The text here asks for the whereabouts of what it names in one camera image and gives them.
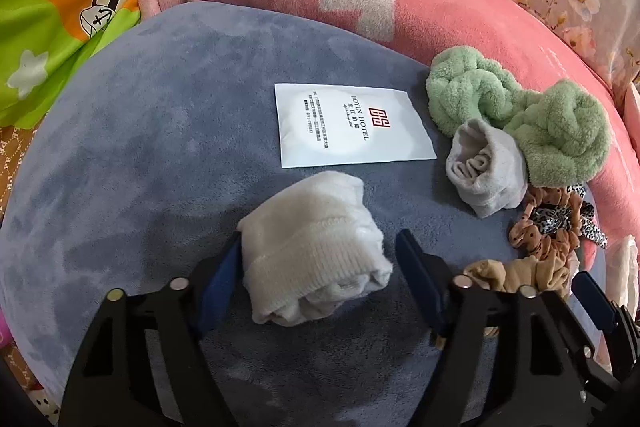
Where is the small pink pillow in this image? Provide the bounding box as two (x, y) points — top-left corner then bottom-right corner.
(617, 82), (640, 130)

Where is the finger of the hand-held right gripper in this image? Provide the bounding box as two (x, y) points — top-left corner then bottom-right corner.
(572, 272), (640, 390)

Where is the blue-grey plush blanket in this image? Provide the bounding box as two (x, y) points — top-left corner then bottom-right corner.
(0, 2), (593, 427)

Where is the grey sock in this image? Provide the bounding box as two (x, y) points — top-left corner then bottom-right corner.
(446, 118), (528, 219)

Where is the colourful cartoon printed quilt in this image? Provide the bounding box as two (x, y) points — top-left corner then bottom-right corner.
(0, 0), (291, 408)

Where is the white sock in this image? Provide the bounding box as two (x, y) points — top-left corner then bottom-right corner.
(236, 171), (394, 326)

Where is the brown dotted scrunchie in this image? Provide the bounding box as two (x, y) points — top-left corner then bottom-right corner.
(508, 186), (583, 249)

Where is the tan stocking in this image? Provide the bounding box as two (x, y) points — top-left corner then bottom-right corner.
(462, 247), (573, 300)

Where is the leopard print scrunchie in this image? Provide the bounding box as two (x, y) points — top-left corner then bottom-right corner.
(524, 184), (608, 250)

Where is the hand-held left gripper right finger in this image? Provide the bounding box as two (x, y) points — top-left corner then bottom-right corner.
(395, 229), (587, 427)

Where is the white printed paper packet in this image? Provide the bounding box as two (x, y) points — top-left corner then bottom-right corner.
(274, 83), (437, 169)

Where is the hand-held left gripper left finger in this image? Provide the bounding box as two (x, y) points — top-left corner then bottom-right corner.
(59, 232), (246, 427)

